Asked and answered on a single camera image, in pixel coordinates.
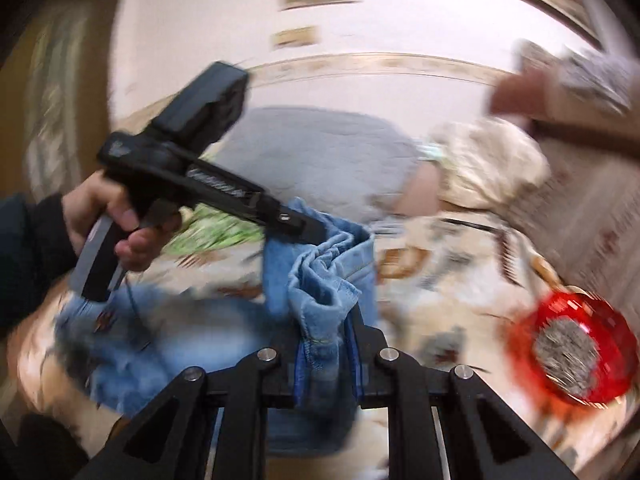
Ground person's left hand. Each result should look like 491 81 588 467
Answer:
62 170 182 273

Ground crumpled grey cloth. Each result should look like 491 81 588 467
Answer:
552 50 636 111

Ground cream floral pillow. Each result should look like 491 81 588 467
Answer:
430 120 551 211

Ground tan bed sheet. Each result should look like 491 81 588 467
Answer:
395 162 446 216

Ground pale green small cloth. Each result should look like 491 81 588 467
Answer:
415 142 446 162

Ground person's left forearm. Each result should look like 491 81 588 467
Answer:
0 192 81 336

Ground brown striped floral pillow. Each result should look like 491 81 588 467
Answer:
510 130 640 311

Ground grey quilted pillow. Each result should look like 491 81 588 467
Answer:
220 107 426 226

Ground cream leaf-print blanket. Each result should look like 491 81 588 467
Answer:
15 210 626 480

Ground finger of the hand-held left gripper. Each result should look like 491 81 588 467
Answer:
257 194 328 247

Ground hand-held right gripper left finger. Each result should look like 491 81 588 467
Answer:
75 346 298 480

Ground pile of sunflower seeds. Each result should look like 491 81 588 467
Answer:
532 317 601 396

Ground blue denim pants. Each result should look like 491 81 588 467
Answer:
55 197 386 456

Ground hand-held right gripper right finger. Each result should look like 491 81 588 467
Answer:
350 304 578 480

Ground red glass bowl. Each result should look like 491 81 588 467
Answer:
507 292 631 406

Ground green checkered quilt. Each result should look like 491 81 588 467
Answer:
165 207 266 256

